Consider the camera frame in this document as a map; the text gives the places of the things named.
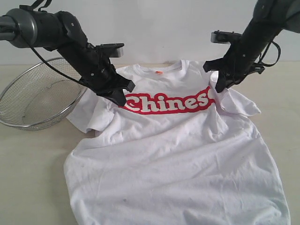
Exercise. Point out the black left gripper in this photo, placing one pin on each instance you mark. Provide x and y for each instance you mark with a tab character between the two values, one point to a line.
97	72

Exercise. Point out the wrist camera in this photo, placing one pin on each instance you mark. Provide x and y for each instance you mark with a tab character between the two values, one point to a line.
222	37
114	50

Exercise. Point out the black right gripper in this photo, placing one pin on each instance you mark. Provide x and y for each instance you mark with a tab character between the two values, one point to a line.
239	58

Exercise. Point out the metal mesh basket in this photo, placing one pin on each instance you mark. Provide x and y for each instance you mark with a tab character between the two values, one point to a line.
42	96

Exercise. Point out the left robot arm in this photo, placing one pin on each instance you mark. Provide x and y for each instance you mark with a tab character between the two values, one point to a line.
25	28

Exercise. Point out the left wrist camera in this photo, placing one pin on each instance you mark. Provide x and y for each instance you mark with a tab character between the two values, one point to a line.
114	50

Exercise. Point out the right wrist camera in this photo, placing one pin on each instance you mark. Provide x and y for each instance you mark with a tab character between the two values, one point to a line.
222	37

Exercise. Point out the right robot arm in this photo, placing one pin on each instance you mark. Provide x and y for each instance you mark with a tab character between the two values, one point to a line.
278	15

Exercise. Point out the white printed t-shirt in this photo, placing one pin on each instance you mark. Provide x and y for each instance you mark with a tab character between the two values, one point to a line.
177	153

